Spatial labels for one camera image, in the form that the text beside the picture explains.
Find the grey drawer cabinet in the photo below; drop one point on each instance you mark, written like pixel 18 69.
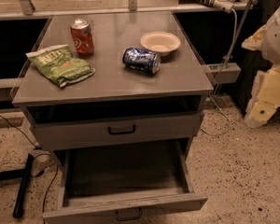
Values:
pixel 115 91

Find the grey drawer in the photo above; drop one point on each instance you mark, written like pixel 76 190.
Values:
pixel 94 133
pixel 98 181

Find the orange soda can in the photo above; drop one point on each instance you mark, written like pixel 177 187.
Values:
pixel 82 36

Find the black bottom drawer handle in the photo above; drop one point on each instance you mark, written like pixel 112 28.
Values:
pixel 128 214

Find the grey bottom drawer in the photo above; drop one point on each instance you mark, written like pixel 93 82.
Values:
pixel 98 181

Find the black drawer handle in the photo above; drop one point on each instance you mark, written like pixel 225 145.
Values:
pixel 121 130
pixel 128 214

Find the grey middle drawer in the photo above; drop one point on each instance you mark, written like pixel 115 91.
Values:
pixel 94 133

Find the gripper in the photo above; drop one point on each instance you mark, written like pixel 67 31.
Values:
pixel 277 37

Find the black middle drawer handle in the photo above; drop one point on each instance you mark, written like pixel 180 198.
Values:
pixel 121 130

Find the black metal stand leg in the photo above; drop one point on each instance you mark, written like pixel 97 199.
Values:
pixel 24 175

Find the white paper bowl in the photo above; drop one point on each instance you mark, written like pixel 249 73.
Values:
pixel 161 42

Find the blue soda can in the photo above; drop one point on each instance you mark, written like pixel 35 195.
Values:
pixel 142 60

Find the green chip bag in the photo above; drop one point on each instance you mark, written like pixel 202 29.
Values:
pixel 59 65

